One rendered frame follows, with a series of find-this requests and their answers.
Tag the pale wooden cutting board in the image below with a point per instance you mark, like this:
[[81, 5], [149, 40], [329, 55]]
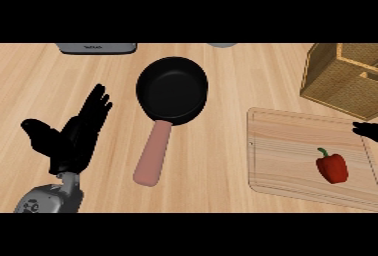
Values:
[[289, 156]]

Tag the grey flat appliance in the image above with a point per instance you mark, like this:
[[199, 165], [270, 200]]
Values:
[[96, 48]]

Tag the red bell pepper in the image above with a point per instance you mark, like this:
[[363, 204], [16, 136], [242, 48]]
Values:
[[333, 168]]

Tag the grey round object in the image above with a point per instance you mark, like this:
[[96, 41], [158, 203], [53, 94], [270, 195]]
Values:
[[221, 45]]

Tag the woven wicker basket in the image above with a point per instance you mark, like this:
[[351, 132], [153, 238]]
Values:
[[344, 80]]

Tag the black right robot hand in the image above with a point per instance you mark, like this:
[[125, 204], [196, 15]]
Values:
[[367, 129]]

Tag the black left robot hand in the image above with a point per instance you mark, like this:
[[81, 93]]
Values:
[[74, 140]]

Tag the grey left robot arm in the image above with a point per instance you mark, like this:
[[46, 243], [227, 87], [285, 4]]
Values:
[[47, 198]]

